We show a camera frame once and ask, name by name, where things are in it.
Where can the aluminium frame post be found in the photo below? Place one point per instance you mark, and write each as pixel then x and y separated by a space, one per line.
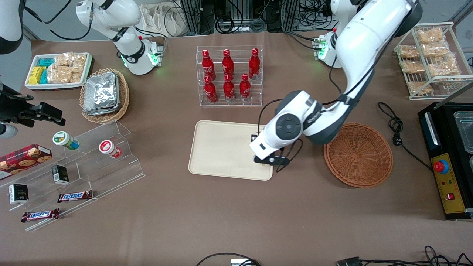
pixel 290 14
pixel 190 16

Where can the clear acrylic stepped shelf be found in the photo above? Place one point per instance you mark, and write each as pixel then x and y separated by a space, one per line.
pixel 111 177

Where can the round brown wicker basket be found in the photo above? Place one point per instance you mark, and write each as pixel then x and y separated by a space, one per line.
pixel 358 157

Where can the white cup green lid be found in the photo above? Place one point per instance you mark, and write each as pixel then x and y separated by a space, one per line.
pixel 64 140

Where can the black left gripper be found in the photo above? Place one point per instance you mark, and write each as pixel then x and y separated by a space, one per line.
pixel 254 136

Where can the white rectangular snack bin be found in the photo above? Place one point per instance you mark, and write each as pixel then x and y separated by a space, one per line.
pixel 55 86

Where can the red cola bottle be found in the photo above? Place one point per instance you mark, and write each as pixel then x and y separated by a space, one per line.
pixel 207 64
pixel 210 91
pixel 229 90
pixel 245 89
pixel 254 64
pixel 228 64

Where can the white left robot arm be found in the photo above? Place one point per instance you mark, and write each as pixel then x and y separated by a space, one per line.
pixel 369 33

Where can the red cookie box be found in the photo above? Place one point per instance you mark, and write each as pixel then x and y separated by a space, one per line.
pixel 24 159

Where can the oval light wicker basket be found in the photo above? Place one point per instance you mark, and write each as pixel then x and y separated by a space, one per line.
pixel 123 99

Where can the cream plastic tray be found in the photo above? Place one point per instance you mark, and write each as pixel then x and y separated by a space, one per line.
pixel 221 149

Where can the bagged rice cracker snack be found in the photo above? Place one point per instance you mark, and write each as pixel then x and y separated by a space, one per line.
pixel 409 51
pixel 79 62
pixel 412 67
pixel 64 59
pixel 443 69
pixel 430 36
pixel 59 74
pixel 435 50
pixel 419 88
pixel 76 77

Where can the clear acrylic bottle rack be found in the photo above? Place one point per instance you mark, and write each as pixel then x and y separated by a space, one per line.
pixel 229 104

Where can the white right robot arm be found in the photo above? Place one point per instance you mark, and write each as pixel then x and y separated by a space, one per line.
pixel 111 14

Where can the white cloth bag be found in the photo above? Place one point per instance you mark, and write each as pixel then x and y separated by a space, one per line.
pixel 162 20

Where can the small black box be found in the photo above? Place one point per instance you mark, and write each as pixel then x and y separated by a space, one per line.
pixel 18 194
pixel 60 174

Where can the white cup red lid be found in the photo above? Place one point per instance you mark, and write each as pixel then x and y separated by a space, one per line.
pixel 108 147

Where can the metal food container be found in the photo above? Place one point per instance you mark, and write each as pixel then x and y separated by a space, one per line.
pixel 466 133

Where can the teal snack pack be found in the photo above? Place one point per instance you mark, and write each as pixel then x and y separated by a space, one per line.
pixel 47 62
pixel 44 77

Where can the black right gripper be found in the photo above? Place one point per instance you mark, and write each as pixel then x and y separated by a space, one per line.
pixel 17 109

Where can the Snickers chocolate bar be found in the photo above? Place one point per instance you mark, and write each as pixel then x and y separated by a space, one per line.
pixel 75 196
pixel 40 215

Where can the black sealing machine yellow panel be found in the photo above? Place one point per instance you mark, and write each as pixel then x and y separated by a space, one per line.
pixel 449 192

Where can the yellow snack pack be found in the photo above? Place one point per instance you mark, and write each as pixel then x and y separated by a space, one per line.
pixel 36 75

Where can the small white device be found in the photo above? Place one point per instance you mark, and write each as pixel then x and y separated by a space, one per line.
pixel 240 262

